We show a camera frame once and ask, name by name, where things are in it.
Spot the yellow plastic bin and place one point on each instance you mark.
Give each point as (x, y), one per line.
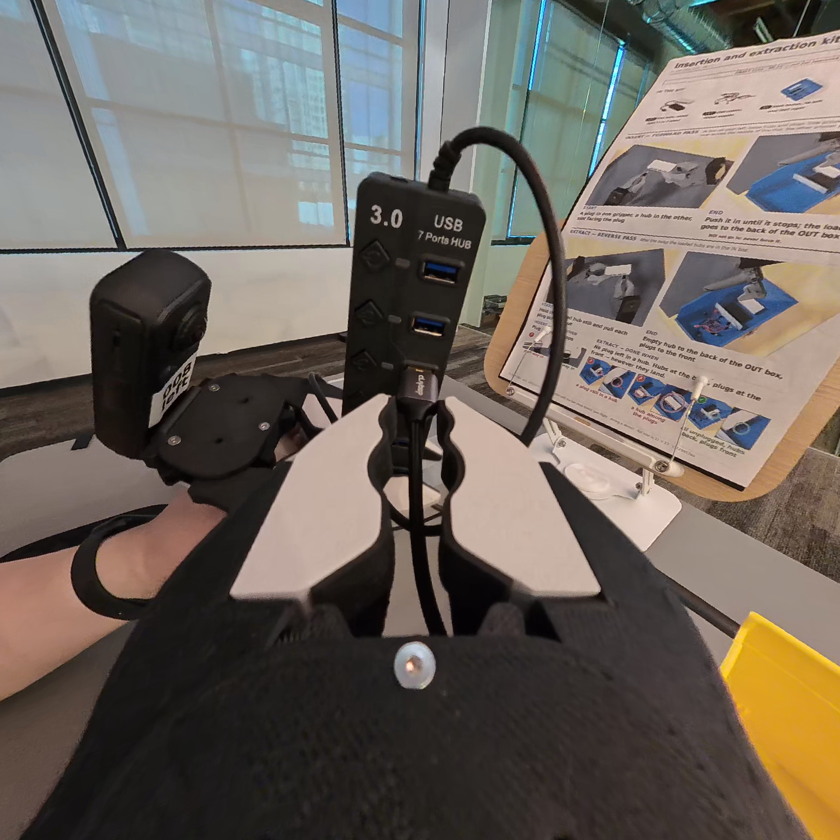
(787, 722)

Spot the large white framed window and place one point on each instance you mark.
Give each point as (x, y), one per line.
(197, 118)

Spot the printed instruction sheet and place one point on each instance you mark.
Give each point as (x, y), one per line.
(689, 275)

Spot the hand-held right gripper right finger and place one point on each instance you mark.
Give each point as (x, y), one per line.
(518, 525)

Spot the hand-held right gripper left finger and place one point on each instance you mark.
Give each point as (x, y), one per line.
(315, 518)

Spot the white document stand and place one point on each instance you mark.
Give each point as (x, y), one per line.
(630, 512)

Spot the person's left hand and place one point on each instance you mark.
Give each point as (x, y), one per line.
(46, 623)

